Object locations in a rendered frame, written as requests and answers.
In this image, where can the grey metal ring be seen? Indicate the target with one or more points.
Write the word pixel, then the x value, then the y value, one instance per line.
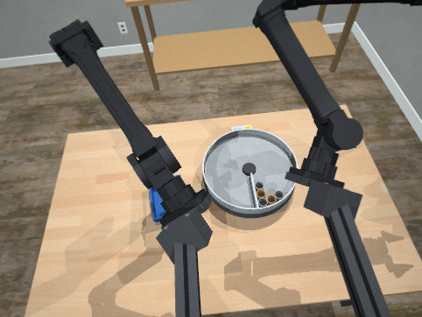
pixel 259 183
pixel 278 192
pixel 262 200

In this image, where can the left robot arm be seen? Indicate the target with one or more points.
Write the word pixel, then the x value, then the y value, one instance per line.
pixel 157 167

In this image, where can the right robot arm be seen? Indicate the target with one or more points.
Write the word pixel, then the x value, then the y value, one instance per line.
pixel 335 131

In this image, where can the bronze bushing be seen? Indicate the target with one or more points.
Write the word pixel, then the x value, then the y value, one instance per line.
pixel 271 197
pixel 261 191

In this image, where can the blue open tray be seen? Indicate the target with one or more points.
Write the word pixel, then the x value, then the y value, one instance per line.
pixel 156 208

